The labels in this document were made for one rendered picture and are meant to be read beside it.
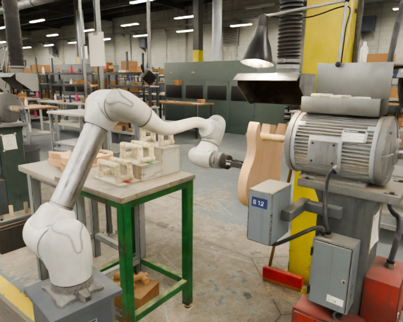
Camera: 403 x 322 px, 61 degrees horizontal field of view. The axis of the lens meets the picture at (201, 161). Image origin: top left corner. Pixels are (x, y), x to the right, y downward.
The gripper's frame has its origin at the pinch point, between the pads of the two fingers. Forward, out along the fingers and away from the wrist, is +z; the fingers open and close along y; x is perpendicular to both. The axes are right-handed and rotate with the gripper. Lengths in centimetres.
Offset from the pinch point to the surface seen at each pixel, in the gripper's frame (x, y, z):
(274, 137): 15.6, 9.0, 10.1
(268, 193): -3.5, 39.7, 25.5
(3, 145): -23, 12, -240
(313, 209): -9.6, 17.4, 34.7
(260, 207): -9.1, 38.9, 22.5
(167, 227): -93, -115, -151
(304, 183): -0.5, 16.9, 29.5
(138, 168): -12, 14, -67
